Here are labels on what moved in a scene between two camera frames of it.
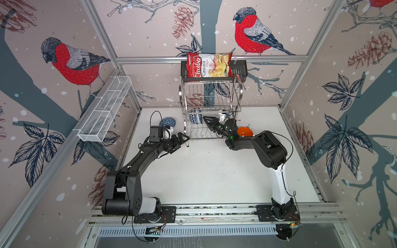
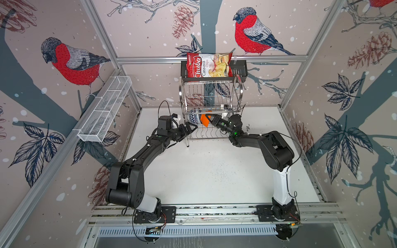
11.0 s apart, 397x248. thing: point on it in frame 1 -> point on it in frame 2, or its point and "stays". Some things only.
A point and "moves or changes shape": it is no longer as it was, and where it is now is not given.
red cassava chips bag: (209, 65) stays
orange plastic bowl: (245, 132) moves or changes shape
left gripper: (176, 143) -> (185, 133)
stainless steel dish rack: (222, 99) stays
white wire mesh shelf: (96, 126) stays
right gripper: (211, 126) -> (216, 121)
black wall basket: (240, 74) stays
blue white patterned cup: (193, 119) stays
